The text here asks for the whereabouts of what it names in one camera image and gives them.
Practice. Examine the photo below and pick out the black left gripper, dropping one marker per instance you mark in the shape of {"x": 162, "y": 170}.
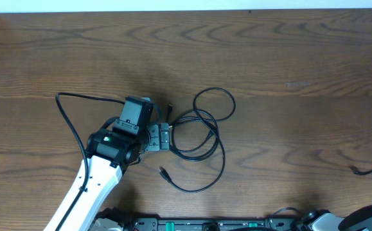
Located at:
{"x": 155, "y": 138}

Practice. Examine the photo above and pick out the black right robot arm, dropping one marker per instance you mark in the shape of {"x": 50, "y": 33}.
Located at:
{"x": 324, "y": 220}

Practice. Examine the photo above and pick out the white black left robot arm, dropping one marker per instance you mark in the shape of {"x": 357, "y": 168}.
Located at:
{"x": 118, "y": 144}

